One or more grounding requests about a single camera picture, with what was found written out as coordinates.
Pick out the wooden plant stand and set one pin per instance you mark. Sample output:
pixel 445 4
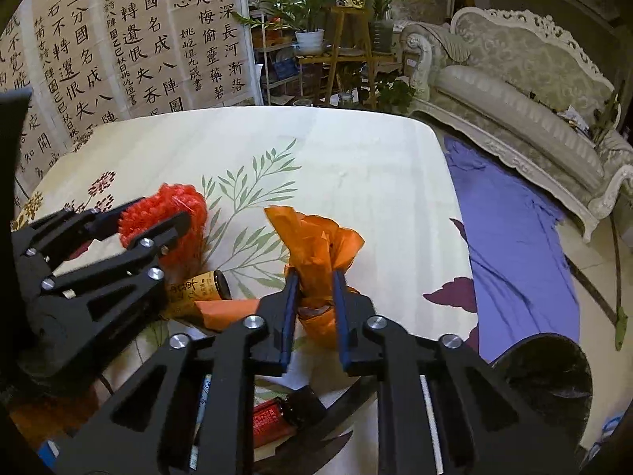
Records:
pixel 346 54

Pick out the red printed packet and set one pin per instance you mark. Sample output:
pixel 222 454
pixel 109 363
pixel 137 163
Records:
pixel 269 420

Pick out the floral bedsheet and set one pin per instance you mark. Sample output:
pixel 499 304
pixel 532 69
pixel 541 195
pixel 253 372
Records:
pixel 346 168

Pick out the yellow patterned flower pot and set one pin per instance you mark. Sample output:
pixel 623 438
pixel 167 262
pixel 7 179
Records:
pixel 350 0

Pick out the glass jar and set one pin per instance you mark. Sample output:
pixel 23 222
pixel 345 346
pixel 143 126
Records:
pixel 347 99

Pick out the orange plastic bag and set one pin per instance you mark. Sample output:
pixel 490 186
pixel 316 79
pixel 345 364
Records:
pixel 316 242

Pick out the red mesh net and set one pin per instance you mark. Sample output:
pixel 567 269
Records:
pixel 168 198

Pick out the low bushy plant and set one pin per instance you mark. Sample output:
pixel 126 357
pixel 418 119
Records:
pixel 395 95

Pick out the white flower pot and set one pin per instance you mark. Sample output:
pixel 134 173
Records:
pixel 310 41

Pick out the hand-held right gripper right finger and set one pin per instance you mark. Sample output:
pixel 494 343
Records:
pixel 342 326

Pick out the small black box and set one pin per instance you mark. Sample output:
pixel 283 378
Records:
pixel 304 405

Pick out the purple cloth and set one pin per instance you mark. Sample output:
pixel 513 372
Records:
pixel 514 257

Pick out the calligraphy wall hanging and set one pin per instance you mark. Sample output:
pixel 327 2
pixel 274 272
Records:
pixel 148 34

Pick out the black trash bin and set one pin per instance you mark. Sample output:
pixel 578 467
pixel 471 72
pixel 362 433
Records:
pixel 544 371

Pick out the ornate cream sofa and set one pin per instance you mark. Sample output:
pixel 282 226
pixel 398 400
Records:
pixel 519 104

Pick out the yellow cylindrical can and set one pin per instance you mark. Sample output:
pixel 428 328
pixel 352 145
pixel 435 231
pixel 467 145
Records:
pixel 198 289

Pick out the metal shelf rack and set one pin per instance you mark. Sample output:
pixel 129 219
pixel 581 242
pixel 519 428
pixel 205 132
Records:
pixel 277 67

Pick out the pile of papers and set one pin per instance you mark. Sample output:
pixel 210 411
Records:
pixel 573 119

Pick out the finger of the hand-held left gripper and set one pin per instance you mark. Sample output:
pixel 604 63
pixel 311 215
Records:
pixel 163 235
pixel 106 217

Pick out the leafy plant in white pot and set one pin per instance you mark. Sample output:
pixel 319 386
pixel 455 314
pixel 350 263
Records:
pixel 301 7

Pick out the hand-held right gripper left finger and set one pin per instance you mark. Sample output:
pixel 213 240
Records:
pixel 292 326

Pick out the orange packet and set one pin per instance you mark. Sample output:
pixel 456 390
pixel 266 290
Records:
pixel 222 312

